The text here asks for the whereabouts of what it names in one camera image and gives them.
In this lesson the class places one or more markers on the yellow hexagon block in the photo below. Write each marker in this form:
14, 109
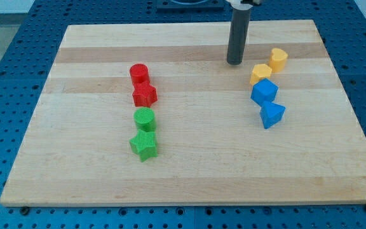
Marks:
259, 72

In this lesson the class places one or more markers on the red star block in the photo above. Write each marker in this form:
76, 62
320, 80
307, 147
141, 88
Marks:
144, 94

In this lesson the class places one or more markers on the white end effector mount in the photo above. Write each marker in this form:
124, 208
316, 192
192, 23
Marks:
244, 4

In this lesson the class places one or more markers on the red cylinder block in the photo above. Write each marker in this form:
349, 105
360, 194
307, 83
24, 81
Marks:
139, 73

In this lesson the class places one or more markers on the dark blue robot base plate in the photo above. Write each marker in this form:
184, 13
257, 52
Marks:
169, 5

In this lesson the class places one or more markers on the wooden board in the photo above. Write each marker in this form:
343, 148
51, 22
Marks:
212, 146

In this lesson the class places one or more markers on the blue triangle block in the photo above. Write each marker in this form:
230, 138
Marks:
271, 113

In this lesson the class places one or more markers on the green star block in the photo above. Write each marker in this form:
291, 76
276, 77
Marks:
145, 145

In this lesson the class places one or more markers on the blue cube block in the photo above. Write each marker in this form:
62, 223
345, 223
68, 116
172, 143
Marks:
265, 90

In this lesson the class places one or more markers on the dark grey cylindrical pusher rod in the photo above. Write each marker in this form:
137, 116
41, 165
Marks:
238, 34

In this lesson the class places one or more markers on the green cylinder block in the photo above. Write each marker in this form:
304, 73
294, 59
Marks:
144, 119

